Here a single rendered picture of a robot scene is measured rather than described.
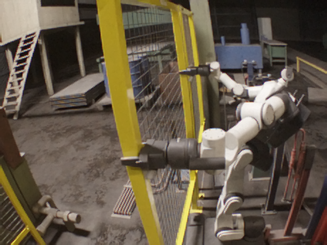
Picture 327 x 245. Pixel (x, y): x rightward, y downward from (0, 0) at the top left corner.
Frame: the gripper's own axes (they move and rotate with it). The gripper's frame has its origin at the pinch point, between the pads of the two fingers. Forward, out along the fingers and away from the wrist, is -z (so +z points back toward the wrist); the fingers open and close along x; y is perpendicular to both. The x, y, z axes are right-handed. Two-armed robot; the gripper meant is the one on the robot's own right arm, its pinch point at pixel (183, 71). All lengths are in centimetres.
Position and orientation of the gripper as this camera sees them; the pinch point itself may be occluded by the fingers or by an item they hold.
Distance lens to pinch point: 177.2
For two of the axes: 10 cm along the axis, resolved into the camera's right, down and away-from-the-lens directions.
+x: 2.0, -4.1, 8.9
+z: 9.7, -0.3, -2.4
